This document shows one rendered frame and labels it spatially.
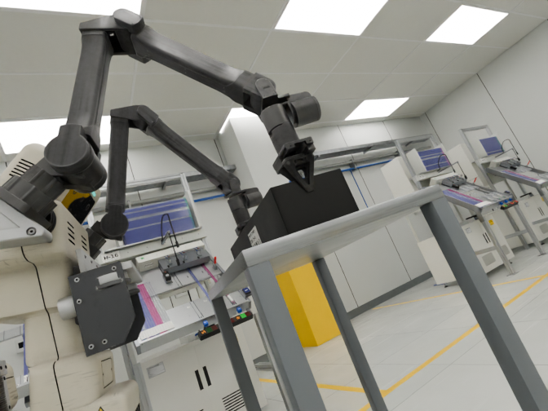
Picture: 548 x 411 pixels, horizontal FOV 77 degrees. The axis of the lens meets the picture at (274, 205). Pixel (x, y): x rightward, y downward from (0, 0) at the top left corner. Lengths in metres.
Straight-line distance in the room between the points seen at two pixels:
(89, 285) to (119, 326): 0.10
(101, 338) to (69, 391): 0.10
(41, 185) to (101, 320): 0.28
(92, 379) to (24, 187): 0.38
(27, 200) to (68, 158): 0.10
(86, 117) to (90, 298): 0.36
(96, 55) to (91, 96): 0.13
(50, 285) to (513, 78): 7.21
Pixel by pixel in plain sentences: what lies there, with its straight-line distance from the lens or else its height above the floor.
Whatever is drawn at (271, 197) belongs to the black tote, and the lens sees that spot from 0.70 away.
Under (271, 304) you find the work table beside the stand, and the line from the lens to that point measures 0.58.
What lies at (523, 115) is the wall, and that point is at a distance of 7.34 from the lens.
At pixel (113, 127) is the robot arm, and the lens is 1.25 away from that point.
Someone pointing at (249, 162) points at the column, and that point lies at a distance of 4.41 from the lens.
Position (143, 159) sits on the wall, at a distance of 4.67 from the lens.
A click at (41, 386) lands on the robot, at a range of 0.84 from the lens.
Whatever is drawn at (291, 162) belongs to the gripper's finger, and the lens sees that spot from 0.71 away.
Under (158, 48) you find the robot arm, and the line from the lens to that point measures 0.92.
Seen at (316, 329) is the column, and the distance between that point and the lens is 4.14.
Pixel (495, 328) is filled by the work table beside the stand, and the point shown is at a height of 0.50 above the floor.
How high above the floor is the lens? 0.72
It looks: 13 degrees up
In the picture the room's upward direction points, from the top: 22 degrees counter-clockwise
